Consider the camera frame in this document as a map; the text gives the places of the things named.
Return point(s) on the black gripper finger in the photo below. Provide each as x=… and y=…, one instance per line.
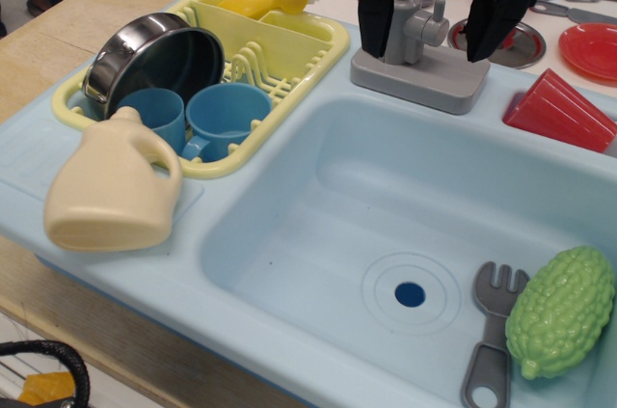
x=375, y=19
x=489, y=23

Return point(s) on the steel pot lid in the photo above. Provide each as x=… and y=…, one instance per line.
x=523, y=48

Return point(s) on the grey toy spoon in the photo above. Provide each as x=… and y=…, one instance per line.
x=576, y=15

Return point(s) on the green toy bitter gourd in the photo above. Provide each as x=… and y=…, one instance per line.
x=561, y=313

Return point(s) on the grey toy faucet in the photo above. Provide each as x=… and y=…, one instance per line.
x=417, y=67

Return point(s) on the steel pot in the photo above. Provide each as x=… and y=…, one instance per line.
x=159, y=50

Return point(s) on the blue toy cup left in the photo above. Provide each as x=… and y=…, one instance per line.
x=162, y=111

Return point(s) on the orange object bottom left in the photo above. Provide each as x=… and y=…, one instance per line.
x=46, y=387

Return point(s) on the grey toy fork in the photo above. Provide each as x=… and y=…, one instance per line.
x=496, y=290

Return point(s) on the light blue toy sink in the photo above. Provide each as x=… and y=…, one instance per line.
x=339, y=261

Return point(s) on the brown shoe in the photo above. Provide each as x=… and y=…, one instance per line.
x=38, y=7

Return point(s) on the cream toy detergent bottle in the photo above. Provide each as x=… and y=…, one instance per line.
x=117, y=192

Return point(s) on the blue toy mug right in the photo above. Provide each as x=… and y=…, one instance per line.
x=222, y=115

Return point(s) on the red toy cup lying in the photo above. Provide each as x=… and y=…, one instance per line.
x=553, y=108

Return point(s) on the red toy plate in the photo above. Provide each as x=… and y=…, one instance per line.
x=590, y=49

